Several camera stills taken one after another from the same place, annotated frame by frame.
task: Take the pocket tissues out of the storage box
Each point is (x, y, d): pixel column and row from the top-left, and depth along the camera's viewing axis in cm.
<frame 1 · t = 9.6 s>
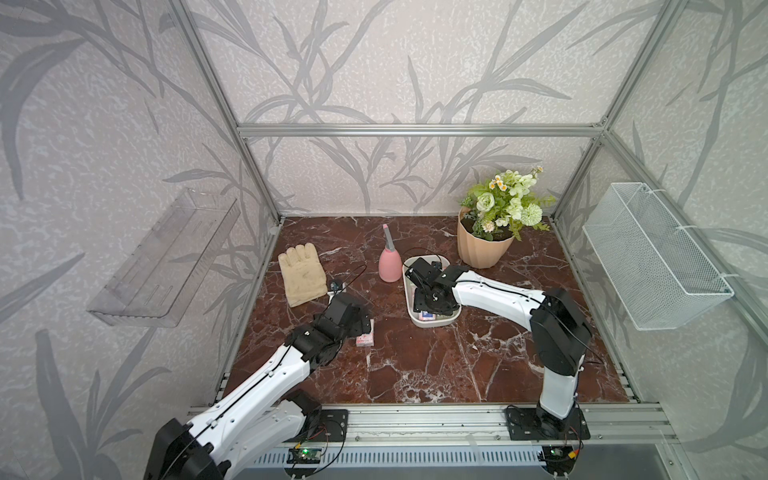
left hand: (353, 314, 82), fingers open
right hand: (422, 305, 90), fingers open
cream fabric work glove: (303, 274, 104), on the table
pink spray bottle: (390, 266, 96), point 10 cm above the table
pink Tempo tissue pack: (366, 339, 88), point 3 cm above the table
pink Tempo tissue pack 2: (427, 316, 91), point 4 cm above the table
beige pot with flowers: (493, 214, 88), point 26 cm above the table

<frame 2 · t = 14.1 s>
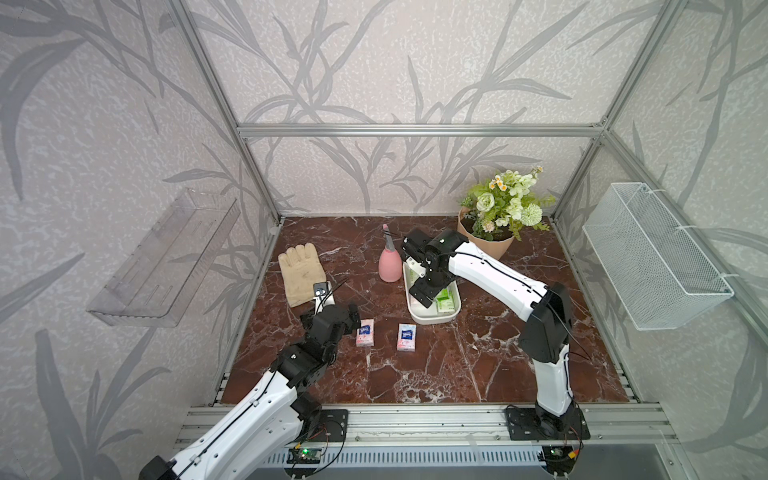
left hand: (340, 304, 80), fingers open
right hand: (431, 286, 85), fingers open
pink Tempo tissue pack 2: (406, 337, 88), point 3 cm above the table
green tissue pack: (445, 301, 95), point 4 cm above the table
the other named things where they were.

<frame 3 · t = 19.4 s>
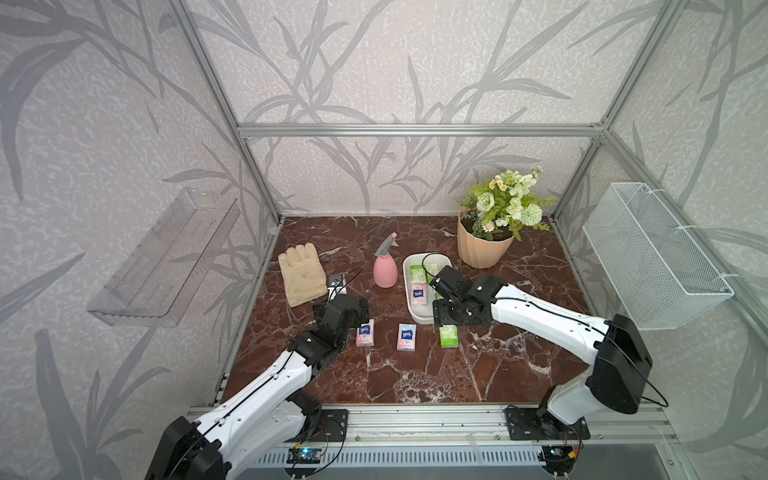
left hand: (349, 299, 83), fingers open
right hand: (444, 315, 82), fingers open
green tissue pack: (449, 336, 88), point 3 cm above the table
pink Tempo tissue pack 3: (418, 293, 97), point 3 cm above the table
the other named things where they were.

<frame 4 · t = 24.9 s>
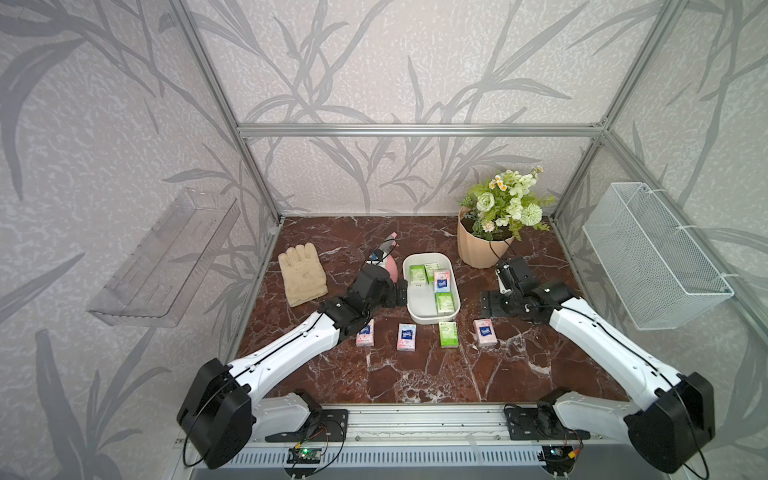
left hand: (395, 283, 82), fingers open
right hand: (494, 302, 82), fingers open
pink Tempo tissue pack 3: (484, 332, 88), point 3 cm above the table
the other named things where they were.

